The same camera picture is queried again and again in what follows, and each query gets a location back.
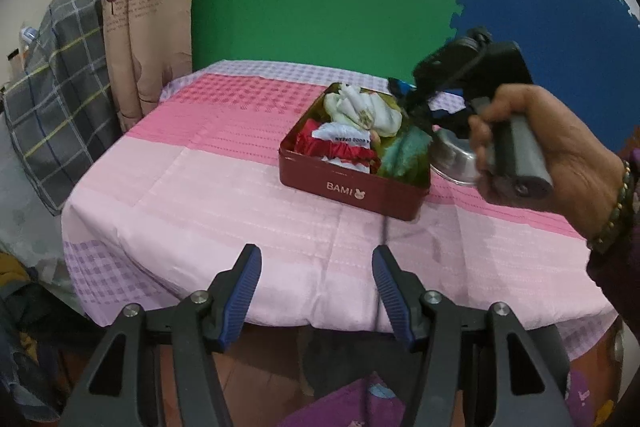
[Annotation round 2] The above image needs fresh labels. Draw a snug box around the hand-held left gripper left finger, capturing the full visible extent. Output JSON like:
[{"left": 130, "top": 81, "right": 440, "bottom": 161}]
[{"left": 60, "top": 244, "right": 262, "bottom": 427}]

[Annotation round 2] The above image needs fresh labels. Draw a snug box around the dark red tin box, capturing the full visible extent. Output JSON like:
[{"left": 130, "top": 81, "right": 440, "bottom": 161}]
[{"left": 278, "top": 82, "right": 433, "bottom": 222}]

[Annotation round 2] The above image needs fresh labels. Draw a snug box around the purple printed clothing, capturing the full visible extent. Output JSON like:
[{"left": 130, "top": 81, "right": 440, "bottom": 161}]
[{"left": 276, "top": 369, "right": 623, "bottom": 427}]

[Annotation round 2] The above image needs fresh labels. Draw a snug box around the teal fluffy scrunchie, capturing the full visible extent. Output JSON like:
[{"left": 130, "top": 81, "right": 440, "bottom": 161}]
[{"left": 376, "top": 128, "right": 431, "bottom": 182}]

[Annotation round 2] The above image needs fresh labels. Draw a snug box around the beige flower print curtain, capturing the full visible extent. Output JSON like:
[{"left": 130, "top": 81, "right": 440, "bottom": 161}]
[{"left": 70, "top": 0, "right": 200, "bottom": 132}]

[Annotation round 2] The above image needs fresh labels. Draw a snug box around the person's right forearm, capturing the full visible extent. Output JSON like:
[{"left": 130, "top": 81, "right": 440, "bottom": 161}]
[{"left": 586, "top": 147, "right": 640, "bottom": 310}]

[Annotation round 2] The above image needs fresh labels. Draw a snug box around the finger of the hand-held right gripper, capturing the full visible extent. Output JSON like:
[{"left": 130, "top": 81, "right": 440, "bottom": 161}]
[
  {"left": 387, "top": 77, "right": 438, "bottom": 118},
  {"left": 410, "top": 99, "right": 475, "bottom": 140}
]

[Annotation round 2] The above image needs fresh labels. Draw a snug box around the dark cloth pile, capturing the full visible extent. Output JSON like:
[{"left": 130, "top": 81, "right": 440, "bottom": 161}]
[{"left": 0, "top": 252, "right": 106, "bottom": 425}]

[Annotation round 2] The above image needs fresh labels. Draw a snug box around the steel bowl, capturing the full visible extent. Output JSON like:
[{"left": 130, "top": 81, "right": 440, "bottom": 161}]
[{"left": 429, "top": 127, "right": 485, "bottom": 186}]

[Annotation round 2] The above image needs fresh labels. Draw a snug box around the grey plaid cloth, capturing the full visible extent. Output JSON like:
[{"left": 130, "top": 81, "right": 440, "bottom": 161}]
[{"left": 2, "top": 0, "right": 127, "bottom": 217}]

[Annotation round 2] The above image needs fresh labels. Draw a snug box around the person's right hand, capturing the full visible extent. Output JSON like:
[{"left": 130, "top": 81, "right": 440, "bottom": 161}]
[{"left": 467, "top": 84, "right": 630, "bottom": 242}]

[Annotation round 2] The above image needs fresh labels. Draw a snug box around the cream scrunchie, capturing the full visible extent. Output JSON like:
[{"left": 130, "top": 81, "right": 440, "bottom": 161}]
[{"left": 367, "top": 96, "right": 404, "bottom": 138}]

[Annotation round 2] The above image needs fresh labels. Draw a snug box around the red cloth pouch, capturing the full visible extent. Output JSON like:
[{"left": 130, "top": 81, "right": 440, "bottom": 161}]
[{"left": 293, "top": 118, "right": 382, "bottom": 175}]

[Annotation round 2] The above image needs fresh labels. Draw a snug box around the beaded bracelet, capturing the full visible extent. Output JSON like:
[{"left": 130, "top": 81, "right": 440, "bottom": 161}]
[{"left": 586, "top": 159, "right": 640, "bottom": 256}]

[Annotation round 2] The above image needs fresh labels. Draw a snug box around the small white sock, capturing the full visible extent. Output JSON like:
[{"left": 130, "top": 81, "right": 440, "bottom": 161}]
[{"left": 336, "top": 86, "right": 375, "bottom": 128}]

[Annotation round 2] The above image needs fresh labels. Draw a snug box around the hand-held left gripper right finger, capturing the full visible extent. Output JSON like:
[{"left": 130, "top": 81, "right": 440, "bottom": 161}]
[{"left": 371, "top": 245, "right": 576, "bottom": 427}]

